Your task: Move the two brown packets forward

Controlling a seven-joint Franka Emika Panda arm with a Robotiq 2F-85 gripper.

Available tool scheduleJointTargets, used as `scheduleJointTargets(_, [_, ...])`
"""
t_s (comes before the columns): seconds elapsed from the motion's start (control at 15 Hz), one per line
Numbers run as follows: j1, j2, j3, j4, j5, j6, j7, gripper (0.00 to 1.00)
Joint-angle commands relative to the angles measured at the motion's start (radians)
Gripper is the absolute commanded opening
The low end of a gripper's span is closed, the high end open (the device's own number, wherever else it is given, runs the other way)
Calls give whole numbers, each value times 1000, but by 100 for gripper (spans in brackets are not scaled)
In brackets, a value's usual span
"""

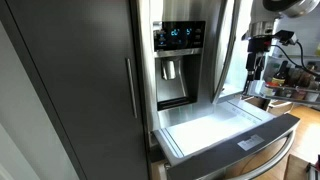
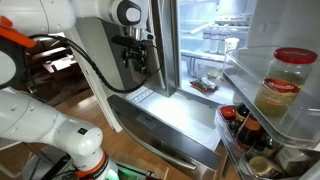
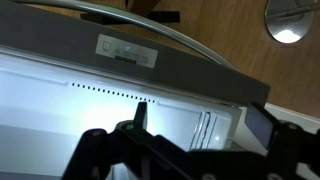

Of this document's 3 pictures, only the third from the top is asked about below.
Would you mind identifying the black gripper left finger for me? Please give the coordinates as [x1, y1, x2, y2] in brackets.
[133, 102, 147, 129]

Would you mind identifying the round metal stool base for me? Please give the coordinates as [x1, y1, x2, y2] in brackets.
[264, 0, 319, 44]

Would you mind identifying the grey fridge drawer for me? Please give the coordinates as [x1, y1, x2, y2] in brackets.
[0, 0, 270, 180]

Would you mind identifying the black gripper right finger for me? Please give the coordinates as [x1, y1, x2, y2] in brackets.
[245, 102, 280, 156]

